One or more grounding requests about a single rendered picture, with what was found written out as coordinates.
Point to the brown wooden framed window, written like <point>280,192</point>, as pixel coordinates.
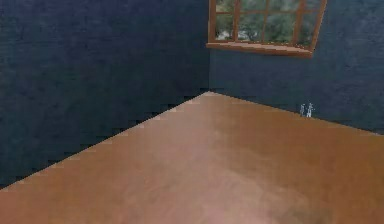
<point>263,46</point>

